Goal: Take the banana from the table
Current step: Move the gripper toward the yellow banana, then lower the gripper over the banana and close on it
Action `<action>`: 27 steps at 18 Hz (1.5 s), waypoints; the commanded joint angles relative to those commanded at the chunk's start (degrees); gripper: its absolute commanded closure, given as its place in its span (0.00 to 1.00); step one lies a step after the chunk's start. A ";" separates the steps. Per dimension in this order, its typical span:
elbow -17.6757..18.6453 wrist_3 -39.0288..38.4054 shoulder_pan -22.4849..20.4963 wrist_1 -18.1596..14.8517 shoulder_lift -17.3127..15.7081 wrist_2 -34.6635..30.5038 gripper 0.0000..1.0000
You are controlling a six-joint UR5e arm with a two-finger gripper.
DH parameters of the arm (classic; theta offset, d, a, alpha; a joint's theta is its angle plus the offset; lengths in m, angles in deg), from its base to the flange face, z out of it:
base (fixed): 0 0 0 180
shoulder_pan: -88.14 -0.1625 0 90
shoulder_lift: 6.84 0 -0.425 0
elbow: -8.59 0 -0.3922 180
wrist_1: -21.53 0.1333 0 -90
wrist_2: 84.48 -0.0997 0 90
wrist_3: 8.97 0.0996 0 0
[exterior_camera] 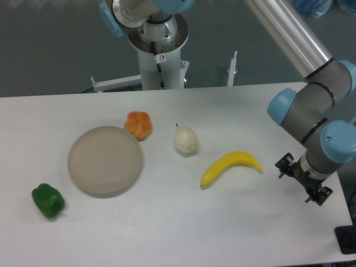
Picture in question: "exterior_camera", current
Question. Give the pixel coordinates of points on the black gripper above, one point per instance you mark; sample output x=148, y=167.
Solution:
x=309, y=178

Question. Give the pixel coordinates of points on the yellow banana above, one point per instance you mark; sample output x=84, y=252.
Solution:
x=236, y=158

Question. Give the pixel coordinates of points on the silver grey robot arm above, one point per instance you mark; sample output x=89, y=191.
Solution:
x=329, y=144

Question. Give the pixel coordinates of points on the black device at table edge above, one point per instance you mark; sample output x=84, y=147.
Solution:
x=346, y=239

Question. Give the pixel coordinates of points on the white pear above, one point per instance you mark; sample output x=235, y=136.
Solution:
x=185, y=140

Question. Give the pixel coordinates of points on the orange pumpkin toy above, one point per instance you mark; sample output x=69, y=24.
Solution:
x=139, y=124

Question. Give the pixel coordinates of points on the blue plastic bag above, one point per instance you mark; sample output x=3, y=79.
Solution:
x=313, y=8

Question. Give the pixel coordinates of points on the beige round plate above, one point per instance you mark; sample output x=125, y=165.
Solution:
x=105, y=161

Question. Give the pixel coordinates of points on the green bell pepper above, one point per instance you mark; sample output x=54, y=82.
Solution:
x=49, y=200

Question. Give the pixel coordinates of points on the white metal bracket right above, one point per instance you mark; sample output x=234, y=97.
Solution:
x=232, y=70

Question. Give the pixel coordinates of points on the white metal bracket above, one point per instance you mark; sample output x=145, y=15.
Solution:
x=118, y=84
x=232, y=70

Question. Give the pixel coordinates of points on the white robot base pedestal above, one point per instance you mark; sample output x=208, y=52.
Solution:
x=158, y=46

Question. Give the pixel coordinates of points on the white metal bracket left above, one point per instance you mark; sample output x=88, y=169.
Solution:
x=118, y=84

